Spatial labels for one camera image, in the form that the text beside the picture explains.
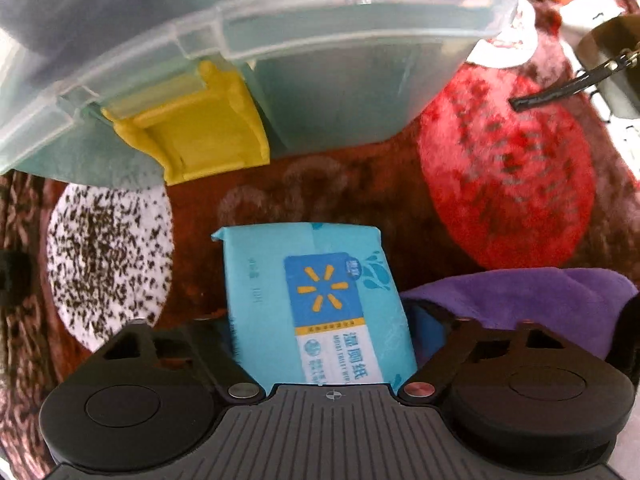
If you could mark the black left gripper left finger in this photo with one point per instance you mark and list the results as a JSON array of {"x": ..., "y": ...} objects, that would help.
[{"x": 197, "y": 347}]

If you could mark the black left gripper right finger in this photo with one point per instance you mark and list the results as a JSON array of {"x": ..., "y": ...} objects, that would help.
[{"x": 477, "y": 357}]

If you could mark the purple cloth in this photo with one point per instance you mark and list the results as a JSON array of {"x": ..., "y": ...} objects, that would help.
[{"x": 582, "y": 305}]

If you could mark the teal wet wipes packet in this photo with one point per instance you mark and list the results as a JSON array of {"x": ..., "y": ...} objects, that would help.
[{"x": 314, "y": 303}]

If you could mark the red floral plush blanket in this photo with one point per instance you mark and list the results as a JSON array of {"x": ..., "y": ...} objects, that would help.
[{"x": 467, "y": 187}]

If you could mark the clear plastic storage container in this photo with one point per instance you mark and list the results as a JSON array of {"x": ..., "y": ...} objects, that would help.
[{"x": 136, "y": 93}]

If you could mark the brown pouch with red stripe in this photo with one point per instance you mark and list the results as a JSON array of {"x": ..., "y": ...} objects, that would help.
[{"x": 609, "y": 56}]

